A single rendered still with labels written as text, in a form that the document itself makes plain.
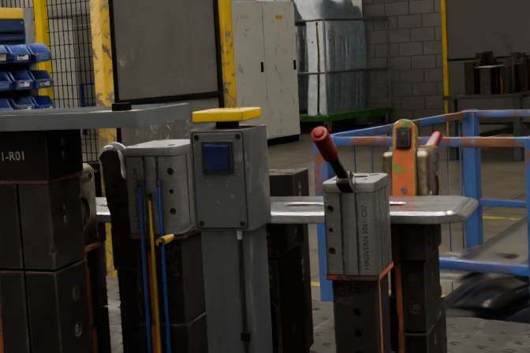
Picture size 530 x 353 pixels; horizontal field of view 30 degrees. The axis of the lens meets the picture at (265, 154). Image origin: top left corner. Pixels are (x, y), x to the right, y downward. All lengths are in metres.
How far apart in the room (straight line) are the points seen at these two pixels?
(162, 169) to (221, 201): 0.21
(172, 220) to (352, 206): 0.24
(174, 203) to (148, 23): 3.41
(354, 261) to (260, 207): 0.17
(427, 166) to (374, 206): 0.34
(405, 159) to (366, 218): 0.34
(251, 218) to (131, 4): 3.54
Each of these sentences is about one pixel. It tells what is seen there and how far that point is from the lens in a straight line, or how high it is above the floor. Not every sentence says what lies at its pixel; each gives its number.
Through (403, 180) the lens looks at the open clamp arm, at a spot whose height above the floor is 1.02.
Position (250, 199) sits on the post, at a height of 1.06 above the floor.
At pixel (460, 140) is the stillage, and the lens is 3.04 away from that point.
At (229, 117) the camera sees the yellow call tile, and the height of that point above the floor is 1.15.
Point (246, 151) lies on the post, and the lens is 1.07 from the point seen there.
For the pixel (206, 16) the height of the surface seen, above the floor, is 1.44.
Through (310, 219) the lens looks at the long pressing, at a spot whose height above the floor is 0.99.
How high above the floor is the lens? 1.21
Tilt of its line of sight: 6 degrees down
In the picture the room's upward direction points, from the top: 3 degrees counter-clockwise
